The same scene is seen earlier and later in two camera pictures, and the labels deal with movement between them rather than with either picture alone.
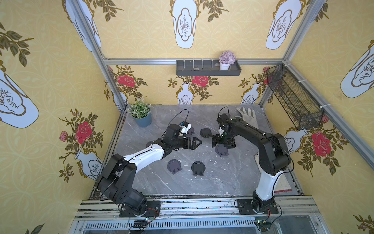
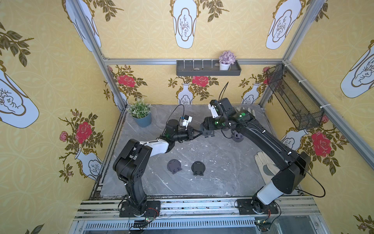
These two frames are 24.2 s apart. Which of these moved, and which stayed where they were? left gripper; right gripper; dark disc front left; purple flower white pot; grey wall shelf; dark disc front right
Moved: right gripper; left gripper
Stayed: purple flower white pot; dark disc front right; dark disc front left; grey wall shelf
